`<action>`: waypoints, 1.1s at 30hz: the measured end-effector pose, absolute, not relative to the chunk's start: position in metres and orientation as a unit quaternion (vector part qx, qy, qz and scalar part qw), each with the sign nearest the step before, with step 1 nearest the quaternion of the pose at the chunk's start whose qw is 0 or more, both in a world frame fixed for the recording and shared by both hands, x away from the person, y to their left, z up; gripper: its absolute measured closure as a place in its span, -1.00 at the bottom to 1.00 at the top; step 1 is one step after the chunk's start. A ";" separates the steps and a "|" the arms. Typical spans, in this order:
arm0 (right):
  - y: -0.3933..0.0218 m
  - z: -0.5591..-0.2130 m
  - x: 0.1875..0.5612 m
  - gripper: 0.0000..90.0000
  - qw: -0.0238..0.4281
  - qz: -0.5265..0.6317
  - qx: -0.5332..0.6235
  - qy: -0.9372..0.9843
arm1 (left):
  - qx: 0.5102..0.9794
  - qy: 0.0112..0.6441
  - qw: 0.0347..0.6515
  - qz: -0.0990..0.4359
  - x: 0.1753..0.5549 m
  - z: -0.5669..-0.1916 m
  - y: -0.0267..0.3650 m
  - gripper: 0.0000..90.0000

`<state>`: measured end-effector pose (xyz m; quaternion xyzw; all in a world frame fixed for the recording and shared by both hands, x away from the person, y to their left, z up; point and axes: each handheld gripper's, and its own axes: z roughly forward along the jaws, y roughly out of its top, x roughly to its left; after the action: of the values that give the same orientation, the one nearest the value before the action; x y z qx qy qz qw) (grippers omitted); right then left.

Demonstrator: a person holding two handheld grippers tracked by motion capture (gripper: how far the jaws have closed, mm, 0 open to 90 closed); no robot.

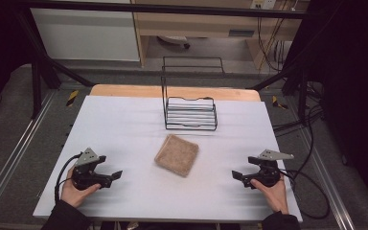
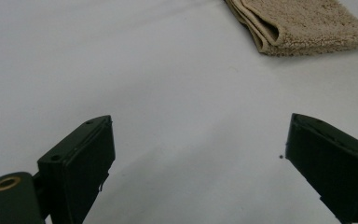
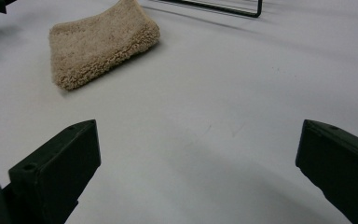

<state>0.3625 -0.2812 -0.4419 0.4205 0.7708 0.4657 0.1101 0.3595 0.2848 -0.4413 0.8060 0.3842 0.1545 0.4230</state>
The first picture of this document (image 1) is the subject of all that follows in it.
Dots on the white table cover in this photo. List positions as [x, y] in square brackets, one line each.
[134, 143]

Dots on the person's right hand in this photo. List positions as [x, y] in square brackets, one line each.
[274, 196]

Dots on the person's left hand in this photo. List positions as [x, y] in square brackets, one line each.
[73, 195]

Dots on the light wooden desk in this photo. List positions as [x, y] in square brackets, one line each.
[204, 24]

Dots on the white cabinet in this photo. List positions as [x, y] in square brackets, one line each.
[86, 35]

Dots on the yellow black tape strip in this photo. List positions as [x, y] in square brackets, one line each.
[72, 97]
[278, 102]

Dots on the white wall socket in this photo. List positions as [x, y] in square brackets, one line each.
[263, 4]

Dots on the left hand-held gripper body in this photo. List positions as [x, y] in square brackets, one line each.
[84, 179]

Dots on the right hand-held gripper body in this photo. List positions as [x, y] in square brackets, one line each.
[268, 174]

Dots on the aluminium floor rail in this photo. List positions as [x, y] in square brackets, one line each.
[9, 159]
[329, 185]

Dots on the office chair base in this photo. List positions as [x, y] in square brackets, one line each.
[175, 40]

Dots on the brown folded towel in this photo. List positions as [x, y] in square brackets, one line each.
[177, 155]

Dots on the black metal frame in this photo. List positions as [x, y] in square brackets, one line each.
[172, 8]

